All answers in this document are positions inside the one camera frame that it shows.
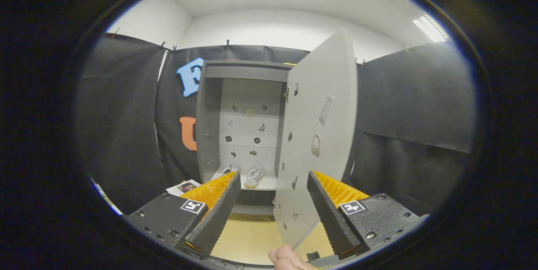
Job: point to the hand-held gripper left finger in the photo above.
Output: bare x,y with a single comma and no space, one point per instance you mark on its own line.
218,215

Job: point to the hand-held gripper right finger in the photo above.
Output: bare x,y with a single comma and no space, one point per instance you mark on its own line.
330,215

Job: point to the white striped canvas shoe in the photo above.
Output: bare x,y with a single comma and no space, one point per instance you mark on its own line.
254,177
229,170

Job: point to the beige shoe cabinet door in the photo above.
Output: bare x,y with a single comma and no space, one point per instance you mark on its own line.
336,127

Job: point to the white cover book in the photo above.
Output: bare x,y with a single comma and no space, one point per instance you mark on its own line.
183,187

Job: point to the small colourful clutter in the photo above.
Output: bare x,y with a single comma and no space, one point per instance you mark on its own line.
105,198

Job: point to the black backdrop cloth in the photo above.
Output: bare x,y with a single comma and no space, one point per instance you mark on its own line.
122,127

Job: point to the short ceiling light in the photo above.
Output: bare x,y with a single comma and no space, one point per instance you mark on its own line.
428,28

